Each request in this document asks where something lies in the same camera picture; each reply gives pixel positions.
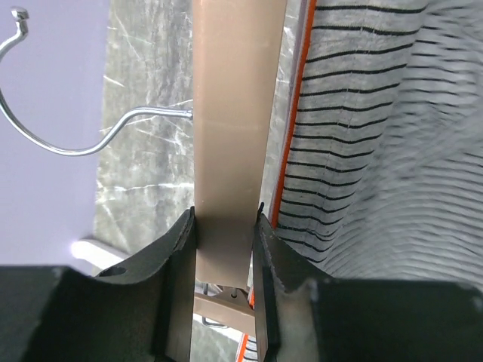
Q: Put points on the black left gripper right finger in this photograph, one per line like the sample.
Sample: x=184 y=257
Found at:
x=301 y=314

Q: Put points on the grey striped boxer underwear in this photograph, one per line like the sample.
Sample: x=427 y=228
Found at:
x=381 y=172

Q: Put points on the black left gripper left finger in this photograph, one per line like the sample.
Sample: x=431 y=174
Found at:
x=137 y=310

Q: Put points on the beige clip hanger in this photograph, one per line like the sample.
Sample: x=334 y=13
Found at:
x=236 y=47

